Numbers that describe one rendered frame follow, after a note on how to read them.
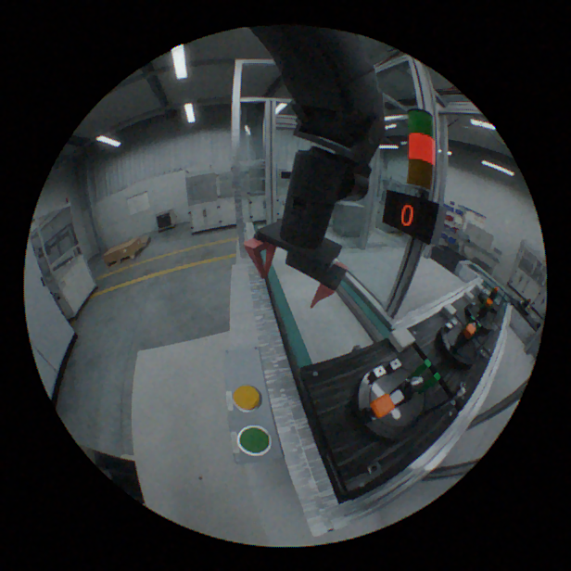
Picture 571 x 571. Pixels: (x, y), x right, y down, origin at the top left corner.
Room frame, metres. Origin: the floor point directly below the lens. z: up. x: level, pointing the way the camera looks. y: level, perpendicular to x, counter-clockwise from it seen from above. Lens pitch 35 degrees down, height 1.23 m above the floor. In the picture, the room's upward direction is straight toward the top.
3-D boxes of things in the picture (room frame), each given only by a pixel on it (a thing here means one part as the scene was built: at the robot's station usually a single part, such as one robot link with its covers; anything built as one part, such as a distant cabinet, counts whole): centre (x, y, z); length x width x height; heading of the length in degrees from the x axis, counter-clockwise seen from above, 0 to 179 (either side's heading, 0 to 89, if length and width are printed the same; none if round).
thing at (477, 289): (0.23, -0.89, 1.01); 0.24 x 0.24 x 0.13; 14
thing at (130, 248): (3.25, 4.91, 0.20); 1.20 x 0.80 x 0.41; 114
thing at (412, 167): (0.26, -0.24, 1.28); 0.05 x 0.05 x 0.05
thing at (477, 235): (2.91, -7.46, 0.69); 2.42 x 1.03 x 1.38; 24
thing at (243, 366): (0.08, 0.06, 0.93); 0.21 x 0.07 x 0.06; 14
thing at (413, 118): (0.26, -0.24, 1.38); 0.05 x 0.05 x 0.05
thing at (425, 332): (0.11, -0.42, 1.01); 0.24 x 0.24 x 0.13; 14
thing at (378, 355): (0.05, -0.17, 0.96); 0.24 x 0.24 x 0.02; 14
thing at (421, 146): (0.26, -0.24, 1.33); 0.05 x 0.05 x 0.05
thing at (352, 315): (0.34, -0.12, 0.91); 0.84 x 0.28 x 0.10; 14
